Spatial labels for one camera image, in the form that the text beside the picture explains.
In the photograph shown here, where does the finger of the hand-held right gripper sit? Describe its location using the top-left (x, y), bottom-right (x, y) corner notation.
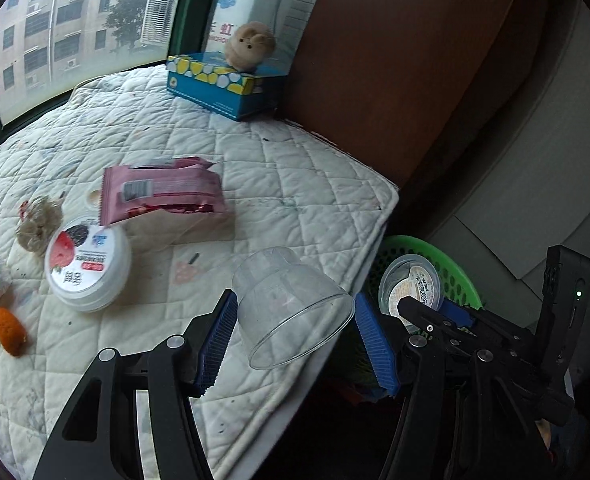
top-left (397, 296), bottom-right (476, 354)
top-left (442, 303), bottom-right (532, 347)

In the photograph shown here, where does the white quilted mat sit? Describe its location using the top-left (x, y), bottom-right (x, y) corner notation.
top-left (0, 67), bottom-right (401, 480)

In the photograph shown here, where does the pink snack packet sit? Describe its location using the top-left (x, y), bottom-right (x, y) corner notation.
top-left (98, 156), bottom-right (227, 226)

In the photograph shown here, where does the blue patterned tissue box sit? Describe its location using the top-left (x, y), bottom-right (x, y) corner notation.
top-left (166, 52), bottom-right (288, 122)

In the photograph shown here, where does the small lidded pudding cup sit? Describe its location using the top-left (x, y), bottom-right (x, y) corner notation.
top-left (378, 254), bottom-right (446, 336)

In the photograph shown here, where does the green perforated plastic basket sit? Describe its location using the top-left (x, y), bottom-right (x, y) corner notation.
top-left (370, 235), bottom-right (486, 311)

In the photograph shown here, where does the beige plush toy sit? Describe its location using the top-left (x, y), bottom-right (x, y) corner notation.
top-left (224, 21), bottom-right (277, 72)

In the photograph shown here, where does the clear plastic cup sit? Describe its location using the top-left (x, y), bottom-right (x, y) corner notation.
top-left (231, 246), bottom-right (356, 371)

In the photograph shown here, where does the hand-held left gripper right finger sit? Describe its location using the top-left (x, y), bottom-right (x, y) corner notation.
top-left (354, 291), bottom-right (550, 480)

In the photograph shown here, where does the brown wooden wardrobe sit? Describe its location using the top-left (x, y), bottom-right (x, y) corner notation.
top-left (280, 0), bottom-right (583, 241)

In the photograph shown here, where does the green framed window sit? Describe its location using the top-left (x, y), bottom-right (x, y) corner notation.
top-left (0, 0), bottom-right (333, 153)

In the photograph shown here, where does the orange carrot toy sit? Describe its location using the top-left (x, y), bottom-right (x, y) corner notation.
top-left (0, 307), bottom-right (28, 357)

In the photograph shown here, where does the white round lidded tub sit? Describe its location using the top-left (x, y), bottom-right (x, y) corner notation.
top-left (45, 214), bottom-right (132, 313)

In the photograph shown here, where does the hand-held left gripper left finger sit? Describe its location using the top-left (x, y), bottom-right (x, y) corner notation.
top-left (32, 288), bottom-right (239, 480)

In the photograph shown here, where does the clear wrapper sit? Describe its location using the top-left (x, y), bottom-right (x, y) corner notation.
top-left (15, 195), bottom-right (63, 253)

